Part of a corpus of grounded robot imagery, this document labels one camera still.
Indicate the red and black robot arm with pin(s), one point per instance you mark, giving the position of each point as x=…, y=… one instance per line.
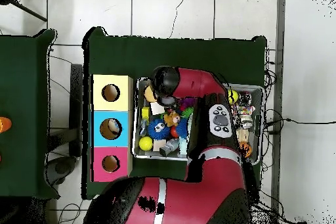
x=220, y=187

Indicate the clear mesh bin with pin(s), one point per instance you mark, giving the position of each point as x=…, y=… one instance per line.
x=137, y=129

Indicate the wooden box with three holes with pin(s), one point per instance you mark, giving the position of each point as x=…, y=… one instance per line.
x=123, y=129

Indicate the brown plush toy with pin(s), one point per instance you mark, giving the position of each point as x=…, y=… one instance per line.
x=172, y=119

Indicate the blue fuzzy toy with eyes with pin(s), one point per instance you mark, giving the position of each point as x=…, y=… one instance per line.
x=157, y=128

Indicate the mint green knitted cloth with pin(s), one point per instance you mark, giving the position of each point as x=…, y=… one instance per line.
x=183, y=146

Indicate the plain yellow ball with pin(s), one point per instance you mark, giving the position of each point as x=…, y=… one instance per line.
x=146, y=144

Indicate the yellow smiley ball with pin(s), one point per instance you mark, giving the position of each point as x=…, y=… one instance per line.
x=234, y=97

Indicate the small orange basketball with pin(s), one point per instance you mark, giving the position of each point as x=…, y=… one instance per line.
x=247, y=149

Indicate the green cloth side table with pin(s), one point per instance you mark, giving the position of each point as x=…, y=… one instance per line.
x=26, y=87

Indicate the small orange object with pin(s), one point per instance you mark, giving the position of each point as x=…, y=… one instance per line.
x=4, y=125

